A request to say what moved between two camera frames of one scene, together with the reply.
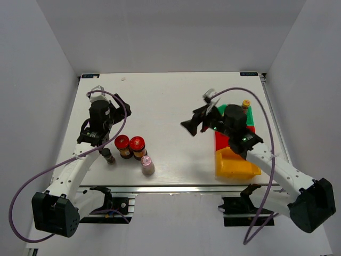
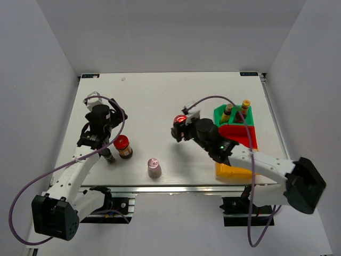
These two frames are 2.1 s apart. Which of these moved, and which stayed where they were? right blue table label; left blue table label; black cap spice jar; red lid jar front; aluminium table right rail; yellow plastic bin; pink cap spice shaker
Moved: pink cap spice shaker; red lid jar front
Stayed: black cap spice jar; yellow plastic bin; aluminium table right rail; left blue table label; right blue table label
